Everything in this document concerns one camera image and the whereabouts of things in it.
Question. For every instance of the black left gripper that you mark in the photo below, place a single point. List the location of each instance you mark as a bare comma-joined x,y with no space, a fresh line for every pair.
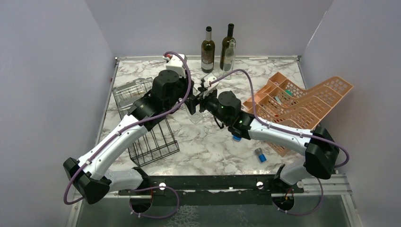
185,82

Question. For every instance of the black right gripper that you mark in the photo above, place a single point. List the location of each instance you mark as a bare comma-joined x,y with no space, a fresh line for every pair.
194,101

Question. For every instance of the clear glass bottle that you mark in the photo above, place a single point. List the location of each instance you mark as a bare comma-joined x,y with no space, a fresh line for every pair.
229,57
194,115

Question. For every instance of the green bottle silver capsule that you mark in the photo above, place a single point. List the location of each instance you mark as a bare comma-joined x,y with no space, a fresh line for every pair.
207,52

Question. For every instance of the green bottle black capsule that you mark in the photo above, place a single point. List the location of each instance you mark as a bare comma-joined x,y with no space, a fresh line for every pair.
225,43

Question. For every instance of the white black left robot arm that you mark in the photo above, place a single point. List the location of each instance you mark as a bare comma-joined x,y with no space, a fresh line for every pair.
90,174

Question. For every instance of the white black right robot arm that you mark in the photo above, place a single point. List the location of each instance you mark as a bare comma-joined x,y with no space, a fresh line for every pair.
316,146

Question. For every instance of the blue grey small bottle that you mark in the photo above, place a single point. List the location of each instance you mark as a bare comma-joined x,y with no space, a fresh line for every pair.
260,155

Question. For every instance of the peach plastic stacked organizer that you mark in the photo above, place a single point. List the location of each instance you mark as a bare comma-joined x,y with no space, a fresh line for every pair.
282,101

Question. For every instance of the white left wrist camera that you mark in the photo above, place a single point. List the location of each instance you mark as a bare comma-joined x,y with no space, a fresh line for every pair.
175,64

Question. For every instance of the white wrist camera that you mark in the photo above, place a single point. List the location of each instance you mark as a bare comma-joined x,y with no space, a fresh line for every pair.
208,84
175,64

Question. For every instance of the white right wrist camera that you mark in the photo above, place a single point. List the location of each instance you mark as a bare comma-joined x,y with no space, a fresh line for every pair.
208,84

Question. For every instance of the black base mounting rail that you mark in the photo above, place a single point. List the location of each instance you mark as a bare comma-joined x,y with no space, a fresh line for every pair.
206,190

